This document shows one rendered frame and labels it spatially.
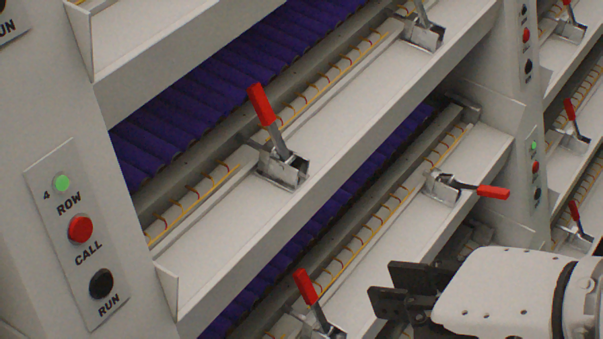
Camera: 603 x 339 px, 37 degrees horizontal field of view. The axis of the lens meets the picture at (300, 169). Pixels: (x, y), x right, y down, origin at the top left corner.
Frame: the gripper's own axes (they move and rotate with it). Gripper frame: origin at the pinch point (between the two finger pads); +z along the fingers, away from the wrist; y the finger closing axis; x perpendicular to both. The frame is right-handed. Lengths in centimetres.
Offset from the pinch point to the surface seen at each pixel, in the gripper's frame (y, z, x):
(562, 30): 69, 11, -6
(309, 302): -1.0, 10.1, -1.8
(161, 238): -12.5, 11.1, 13.4
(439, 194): 25.3, 10.7, -6.8
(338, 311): 3.9, 11.8, -6.9
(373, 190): 19.2, 14.8, -2.5
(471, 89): 41.9, 12.8, -1.7
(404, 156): 26.6, 14.8, -2.5
